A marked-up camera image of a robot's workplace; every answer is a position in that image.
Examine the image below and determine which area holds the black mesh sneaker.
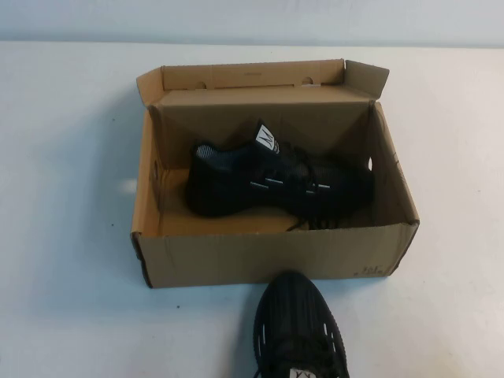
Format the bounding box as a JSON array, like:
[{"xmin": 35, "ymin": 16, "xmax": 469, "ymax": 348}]
[
  {"xmin": 185, "ymin": 119, "xmax": 377, "ymax": 231},
  {"xmin": 240, "ymin": 269, "xmax": 347, "ymax": 378}
]

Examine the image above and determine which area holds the brown cardboard shoe box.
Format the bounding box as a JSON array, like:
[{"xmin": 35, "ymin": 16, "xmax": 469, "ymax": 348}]
[{"xmin": 131, "ymin": 58, "xmax": 421, "ymax": 290}]

